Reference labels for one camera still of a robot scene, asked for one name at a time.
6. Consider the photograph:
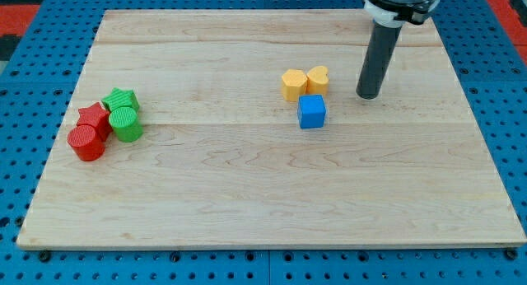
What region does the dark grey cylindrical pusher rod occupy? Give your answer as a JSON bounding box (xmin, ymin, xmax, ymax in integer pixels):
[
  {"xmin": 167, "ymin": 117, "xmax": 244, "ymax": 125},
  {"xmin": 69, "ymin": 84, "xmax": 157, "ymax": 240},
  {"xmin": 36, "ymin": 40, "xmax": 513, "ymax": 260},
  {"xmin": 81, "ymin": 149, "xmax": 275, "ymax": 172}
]
[{"xmin": 356, "ymin": 22, "xmax": 401, "ymax": 100}]

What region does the yellow heart block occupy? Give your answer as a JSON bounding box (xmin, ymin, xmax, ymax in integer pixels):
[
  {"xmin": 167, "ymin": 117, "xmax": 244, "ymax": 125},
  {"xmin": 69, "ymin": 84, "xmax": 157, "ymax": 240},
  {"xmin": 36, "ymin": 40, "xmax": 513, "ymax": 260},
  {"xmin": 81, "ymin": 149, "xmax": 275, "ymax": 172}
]
[{"xmin": 306, "ymin": 65, "xmax": 329, "ymax": 96}]

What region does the yellow hexagon block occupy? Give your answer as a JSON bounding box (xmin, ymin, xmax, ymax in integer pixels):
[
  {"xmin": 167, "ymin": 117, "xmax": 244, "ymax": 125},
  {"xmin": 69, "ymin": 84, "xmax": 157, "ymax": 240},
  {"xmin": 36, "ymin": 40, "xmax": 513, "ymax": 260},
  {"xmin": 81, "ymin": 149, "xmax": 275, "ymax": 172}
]
[{"xmin": 281, "ymin": 69, "xmax": 307, "ymax": 102}]

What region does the blue cube block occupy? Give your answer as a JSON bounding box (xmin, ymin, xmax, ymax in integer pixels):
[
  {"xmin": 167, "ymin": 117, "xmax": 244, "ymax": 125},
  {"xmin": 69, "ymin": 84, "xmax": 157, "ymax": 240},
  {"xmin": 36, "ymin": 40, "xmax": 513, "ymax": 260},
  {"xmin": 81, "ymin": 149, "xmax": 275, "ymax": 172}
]
[{"xmin": 297, "ymin": 94, "xmax": 326, "ymax": 129}]

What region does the wooden board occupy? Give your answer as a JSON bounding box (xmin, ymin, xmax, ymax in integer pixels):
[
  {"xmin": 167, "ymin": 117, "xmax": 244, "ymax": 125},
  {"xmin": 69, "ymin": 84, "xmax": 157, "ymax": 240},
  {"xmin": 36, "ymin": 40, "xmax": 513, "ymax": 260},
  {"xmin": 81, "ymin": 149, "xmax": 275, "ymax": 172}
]
[{"xmin": 16, "ymin": 10, "xmax": 526, "ymax": 250}]

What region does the green star block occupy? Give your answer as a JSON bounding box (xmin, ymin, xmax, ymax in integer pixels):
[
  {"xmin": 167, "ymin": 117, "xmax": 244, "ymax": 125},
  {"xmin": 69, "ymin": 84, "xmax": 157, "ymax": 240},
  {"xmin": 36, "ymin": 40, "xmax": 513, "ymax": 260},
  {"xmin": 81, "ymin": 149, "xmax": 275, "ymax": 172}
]
[{"xmin": 102, "ymin": 87, "xmax": 140, "ymax": 112}]

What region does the green cylinder block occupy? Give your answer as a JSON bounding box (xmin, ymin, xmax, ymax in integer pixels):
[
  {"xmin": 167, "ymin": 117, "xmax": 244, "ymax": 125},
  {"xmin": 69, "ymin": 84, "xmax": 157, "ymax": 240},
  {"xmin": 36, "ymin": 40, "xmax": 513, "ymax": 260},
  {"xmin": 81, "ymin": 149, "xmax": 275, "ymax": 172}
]
[{"xmin": 109, "ymin": 107, "xmax": 143, "ymax": 143}]

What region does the red star block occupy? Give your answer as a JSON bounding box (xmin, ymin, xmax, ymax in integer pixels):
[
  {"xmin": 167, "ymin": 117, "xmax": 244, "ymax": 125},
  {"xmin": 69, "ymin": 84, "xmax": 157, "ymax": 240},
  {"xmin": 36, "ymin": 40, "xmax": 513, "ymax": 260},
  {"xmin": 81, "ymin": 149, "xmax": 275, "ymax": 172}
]
[{"xmin": 77, "ymin": 102, "xmax": 113, "ymax": 142}]

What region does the red cylinder block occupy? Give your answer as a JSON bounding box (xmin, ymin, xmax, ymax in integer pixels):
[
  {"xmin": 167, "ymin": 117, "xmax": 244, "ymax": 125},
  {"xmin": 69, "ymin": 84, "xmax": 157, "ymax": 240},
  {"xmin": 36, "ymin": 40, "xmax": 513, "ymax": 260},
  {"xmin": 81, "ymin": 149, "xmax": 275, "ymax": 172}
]
[{"xmin": 67, "ymin": 125, "xmax": 105, "ymax": 161}]

